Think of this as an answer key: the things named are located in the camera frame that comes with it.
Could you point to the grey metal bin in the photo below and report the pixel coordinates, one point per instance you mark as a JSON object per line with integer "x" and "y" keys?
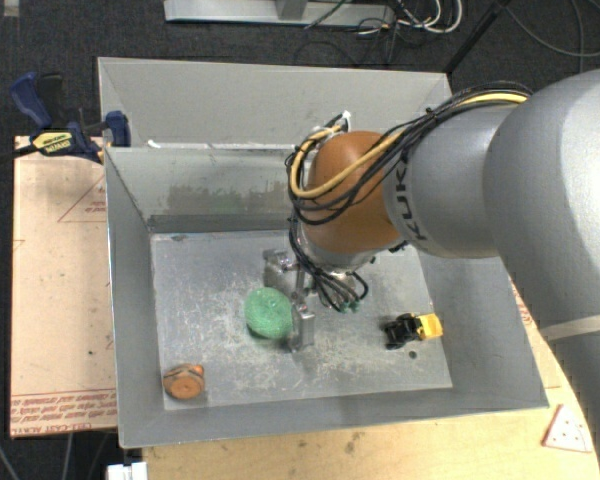
{"x": 205, "y": 288}

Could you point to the orange round toy food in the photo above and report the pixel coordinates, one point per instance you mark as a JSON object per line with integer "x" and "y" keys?
{"x": 182, "y": 382}

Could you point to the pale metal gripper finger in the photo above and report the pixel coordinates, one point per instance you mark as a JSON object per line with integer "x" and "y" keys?
{"x": 276, "y": 268}
{"x": 304, "y": 328}

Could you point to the brown cardboard board, red print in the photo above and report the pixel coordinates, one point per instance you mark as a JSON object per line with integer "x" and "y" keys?
{"x": 60, "y": 288}

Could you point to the green round scrubber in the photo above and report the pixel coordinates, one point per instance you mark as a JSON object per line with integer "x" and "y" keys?
{"x": 267, "y": 314}

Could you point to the black cylinder on white bracket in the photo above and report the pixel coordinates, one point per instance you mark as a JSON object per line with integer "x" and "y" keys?
{"x": 397, "y": 247}

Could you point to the yellow and black toy vehicle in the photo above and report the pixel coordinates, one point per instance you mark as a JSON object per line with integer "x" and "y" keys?
{"x": 415, "y": 329}

